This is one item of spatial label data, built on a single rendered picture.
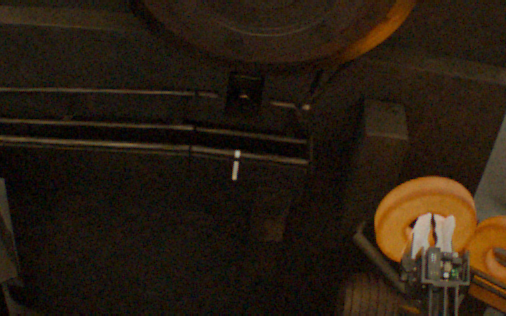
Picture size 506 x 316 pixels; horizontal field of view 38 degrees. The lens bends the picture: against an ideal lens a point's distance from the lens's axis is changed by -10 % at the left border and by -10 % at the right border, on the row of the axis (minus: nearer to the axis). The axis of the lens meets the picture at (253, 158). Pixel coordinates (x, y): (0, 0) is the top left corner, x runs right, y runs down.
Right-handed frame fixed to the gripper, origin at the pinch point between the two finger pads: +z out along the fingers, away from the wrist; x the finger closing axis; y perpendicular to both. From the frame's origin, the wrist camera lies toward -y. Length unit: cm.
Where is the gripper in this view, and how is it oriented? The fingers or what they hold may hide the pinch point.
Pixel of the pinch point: (430, 214)
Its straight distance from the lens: 111.5
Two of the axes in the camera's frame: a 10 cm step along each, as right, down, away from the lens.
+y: 1.0, -5.1, -8.5
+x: -9.9, -1.3, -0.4
